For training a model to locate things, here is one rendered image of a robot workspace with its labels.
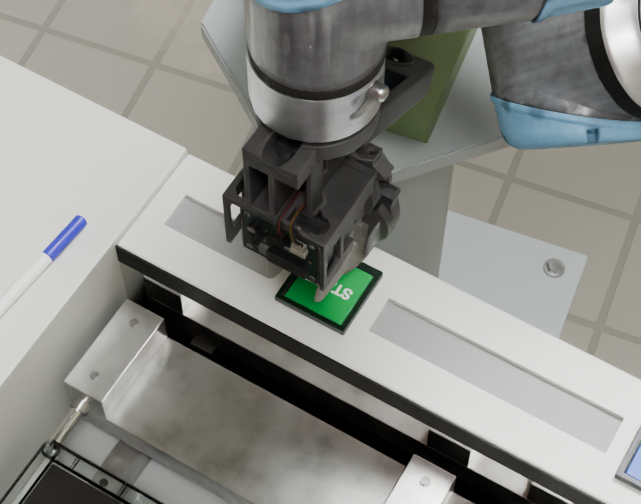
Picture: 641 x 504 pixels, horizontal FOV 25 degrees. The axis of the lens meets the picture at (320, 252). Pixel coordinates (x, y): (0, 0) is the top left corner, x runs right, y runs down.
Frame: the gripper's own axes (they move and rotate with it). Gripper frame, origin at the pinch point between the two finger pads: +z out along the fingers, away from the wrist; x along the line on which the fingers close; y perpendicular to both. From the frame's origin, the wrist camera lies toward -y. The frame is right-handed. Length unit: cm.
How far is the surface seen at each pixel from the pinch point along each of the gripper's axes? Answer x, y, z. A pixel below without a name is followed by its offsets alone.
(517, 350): 13.7, -1.8, 3.7
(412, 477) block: 11.2, 8.0, 8.9
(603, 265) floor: 5, -71, 100
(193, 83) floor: -66, -69, 100
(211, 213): -10.6, -0.6, 4.1
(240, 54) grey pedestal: -23.3, -23.2, 17.8
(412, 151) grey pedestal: -4.8, -21.8, 17.8
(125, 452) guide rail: -8.9, 14.9, 14.7
